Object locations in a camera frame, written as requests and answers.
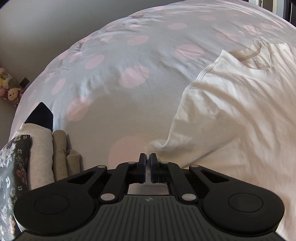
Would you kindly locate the bed with pink-dotted sheet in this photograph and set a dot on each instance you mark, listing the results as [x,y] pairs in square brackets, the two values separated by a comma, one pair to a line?
[115,115]

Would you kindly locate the white T-shirt beige collar tape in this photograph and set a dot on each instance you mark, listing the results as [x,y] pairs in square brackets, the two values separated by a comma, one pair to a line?
[231,115]

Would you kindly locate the light grey sweatshirt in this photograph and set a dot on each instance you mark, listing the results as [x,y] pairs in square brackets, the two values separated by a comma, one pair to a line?
[40,150]

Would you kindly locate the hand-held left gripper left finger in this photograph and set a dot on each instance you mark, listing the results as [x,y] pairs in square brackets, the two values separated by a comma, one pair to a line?
[143,162]

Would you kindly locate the beige fleece garment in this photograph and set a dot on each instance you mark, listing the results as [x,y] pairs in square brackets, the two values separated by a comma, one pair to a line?
[62,157]

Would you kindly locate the dark floral garment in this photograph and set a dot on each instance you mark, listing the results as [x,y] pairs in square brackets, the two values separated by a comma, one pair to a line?
[11,173]

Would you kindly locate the clear tube of plush toys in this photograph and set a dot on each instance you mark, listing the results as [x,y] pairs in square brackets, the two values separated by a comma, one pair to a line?
[9,88]

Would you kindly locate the black wall socket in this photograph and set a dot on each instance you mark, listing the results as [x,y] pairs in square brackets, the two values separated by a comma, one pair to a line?
[24,82]

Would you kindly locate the navy garment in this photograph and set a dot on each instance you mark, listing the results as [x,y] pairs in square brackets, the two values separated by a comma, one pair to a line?
[41,115]

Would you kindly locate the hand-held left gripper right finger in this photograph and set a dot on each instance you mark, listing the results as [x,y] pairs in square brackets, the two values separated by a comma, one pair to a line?
[153,162]

